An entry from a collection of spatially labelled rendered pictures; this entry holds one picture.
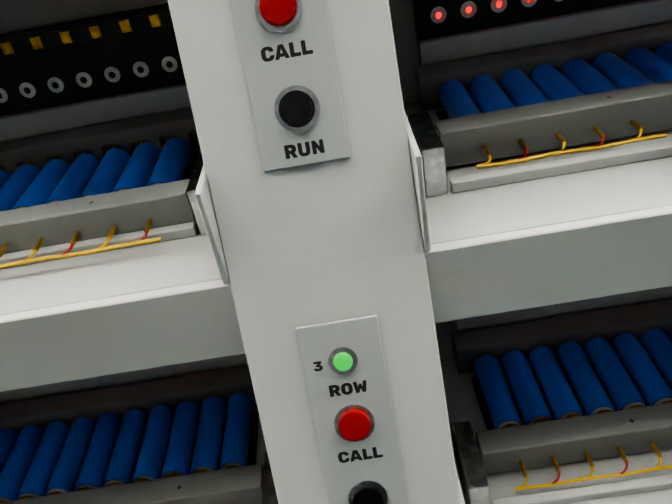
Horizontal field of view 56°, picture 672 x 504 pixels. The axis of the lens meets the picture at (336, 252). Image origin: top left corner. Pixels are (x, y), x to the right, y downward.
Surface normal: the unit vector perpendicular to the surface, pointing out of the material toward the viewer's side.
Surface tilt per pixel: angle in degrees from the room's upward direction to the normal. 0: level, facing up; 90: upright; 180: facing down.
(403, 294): 90
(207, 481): 20
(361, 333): 90
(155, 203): 110
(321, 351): 90
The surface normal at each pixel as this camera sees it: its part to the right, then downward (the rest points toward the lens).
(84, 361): 0.05, 0.55
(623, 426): -0.16, -0.82
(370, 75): -0.01, 0.24
